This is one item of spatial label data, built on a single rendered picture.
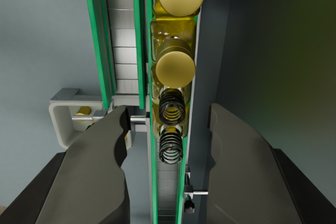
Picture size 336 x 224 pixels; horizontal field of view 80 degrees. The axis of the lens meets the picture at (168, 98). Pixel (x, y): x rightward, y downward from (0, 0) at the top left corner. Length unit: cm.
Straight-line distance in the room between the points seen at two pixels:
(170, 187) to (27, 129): 54
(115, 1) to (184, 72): 31
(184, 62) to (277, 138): 15
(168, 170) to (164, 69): 52
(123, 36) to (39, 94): 40
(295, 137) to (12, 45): 70
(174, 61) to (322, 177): 15
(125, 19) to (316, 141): 38
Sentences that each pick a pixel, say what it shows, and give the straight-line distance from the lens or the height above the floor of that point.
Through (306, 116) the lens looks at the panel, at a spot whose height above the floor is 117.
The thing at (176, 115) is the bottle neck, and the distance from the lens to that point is 23.
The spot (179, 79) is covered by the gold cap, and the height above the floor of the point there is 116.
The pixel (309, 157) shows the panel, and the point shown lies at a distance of 23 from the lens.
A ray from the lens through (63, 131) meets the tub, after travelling 71.
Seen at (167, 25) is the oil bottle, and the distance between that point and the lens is 24.
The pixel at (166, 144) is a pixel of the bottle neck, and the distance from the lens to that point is 25.
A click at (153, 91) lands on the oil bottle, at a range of 26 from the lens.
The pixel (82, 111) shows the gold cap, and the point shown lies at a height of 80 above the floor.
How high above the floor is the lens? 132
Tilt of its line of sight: 61 degrees down
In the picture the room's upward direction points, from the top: 180 degrees counter-clockwise
